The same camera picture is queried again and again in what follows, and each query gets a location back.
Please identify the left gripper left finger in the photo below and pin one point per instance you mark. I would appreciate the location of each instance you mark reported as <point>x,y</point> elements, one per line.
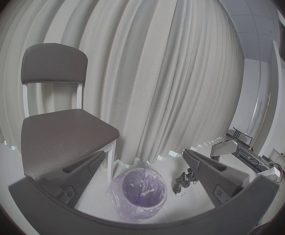
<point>70,177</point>

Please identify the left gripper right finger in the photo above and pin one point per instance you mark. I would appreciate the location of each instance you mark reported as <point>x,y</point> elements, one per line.
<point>213,177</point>

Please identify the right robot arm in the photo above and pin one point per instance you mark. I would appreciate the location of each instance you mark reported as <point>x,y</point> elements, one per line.
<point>224,149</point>

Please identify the crumpled black plastic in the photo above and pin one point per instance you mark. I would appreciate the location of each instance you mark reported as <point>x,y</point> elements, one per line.
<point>181,185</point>

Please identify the purple plastic bag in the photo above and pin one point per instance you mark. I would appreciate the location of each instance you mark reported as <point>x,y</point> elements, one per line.
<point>119,204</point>

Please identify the white trash bin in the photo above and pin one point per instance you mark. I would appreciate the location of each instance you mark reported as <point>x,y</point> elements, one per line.
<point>154,206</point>

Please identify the small black table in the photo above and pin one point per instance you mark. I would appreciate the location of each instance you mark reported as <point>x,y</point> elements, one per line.
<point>242,132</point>

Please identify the white curtain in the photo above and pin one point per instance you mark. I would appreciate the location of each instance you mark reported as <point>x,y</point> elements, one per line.
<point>145,77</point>

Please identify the grey chair with white frame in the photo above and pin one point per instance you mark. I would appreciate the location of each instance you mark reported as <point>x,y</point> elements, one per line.
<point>59,136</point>

